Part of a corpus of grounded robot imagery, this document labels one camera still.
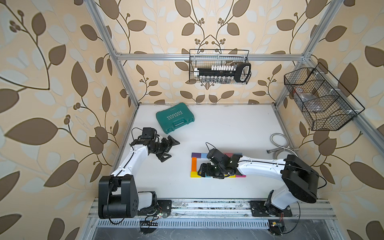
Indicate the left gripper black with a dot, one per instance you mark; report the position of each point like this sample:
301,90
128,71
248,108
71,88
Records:
166,147

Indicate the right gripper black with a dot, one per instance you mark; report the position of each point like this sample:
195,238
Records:
208,172

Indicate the orange long block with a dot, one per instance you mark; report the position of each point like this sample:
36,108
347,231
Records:
194,165

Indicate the purple block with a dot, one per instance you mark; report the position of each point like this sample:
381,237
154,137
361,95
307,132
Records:
196,155

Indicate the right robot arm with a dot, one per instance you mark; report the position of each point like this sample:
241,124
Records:
300,180

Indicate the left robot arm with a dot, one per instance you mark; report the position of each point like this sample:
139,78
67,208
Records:
118,194

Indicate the green plastic tool case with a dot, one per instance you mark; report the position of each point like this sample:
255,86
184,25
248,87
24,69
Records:
175,117

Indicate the black tool in basket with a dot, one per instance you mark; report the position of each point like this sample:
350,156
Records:
238,73

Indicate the plastic bag in basket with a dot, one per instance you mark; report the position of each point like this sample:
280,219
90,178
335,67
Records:
308,102

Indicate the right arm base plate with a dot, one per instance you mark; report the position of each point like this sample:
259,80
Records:
262,209

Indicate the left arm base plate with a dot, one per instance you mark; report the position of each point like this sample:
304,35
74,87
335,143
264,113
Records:
161,208

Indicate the back wire basket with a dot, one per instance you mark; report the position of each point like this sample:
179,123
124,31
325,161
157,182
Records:
205,58

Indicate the wire basket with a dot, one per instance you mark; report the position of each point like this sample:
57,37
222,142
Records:
340,106
205,58

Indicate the right wire basket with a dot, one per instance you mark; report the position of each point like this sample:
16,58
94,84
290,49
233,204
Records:
340,106

